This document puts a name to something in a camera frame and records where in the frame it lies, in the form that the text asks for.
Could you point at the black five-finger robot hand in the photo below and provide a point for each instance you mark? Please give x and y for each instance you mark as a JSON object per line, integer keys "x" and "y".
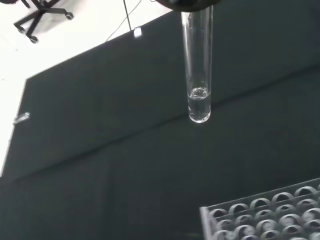
{"x": 190, "y": 5}

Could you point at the clear plastic test tube rack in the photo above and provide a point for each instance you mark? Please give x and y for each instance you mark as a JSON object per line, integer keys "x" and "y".
{"x": 270, "y": 215}

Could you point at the small clear cloth clip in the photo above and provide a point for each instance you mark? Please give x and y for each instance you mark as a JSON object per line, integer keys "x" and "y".
{"x": 137, "y": 32}

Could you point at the black bench cloth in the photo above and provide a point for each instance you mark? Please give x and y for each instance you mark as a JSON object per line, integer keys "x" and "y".
{"x": 125, "y": 137}

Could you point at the black office chair base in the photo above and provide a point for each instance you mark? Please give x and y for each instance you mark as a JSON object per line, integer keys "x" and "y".
{"x": 40, "y": 17}

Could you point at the silver cloth clamp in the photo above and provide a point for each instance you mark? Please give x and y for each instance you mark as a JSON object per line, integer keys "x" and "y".
{"x": 22, "y": 117}

